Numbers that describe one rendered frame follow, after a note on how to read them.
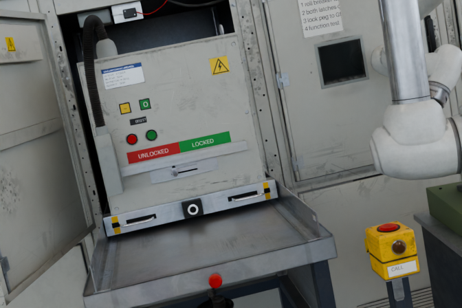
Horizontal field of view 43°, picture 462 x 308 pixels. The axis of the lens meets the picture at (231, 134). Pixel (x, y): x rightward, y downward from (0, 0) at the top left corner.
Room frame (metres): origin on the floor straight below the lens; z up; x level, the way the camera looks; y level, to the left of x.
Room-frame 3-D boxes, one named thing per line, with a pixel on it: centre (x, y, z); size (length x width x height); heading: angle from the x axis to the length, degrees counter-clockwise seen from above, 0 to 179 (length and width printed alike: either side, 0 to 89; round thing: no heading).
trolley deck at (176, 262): (1.71, 0.15, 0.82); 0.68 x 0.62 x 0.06; 7
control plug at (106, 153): (1.70, 0.36, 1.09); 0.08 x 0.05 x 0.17; 7
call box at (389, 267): (1.23, -0.29, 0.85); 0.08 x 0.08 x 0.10; 7
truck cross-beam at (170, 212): (1.81, 0.16, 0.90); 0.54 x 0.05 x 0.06; 97
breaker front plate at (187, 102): (1.79, 0.16, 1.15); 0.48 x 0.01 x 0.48; 97
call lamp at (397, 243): (1.18, -0.30, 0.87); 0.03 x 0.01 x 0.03; 97
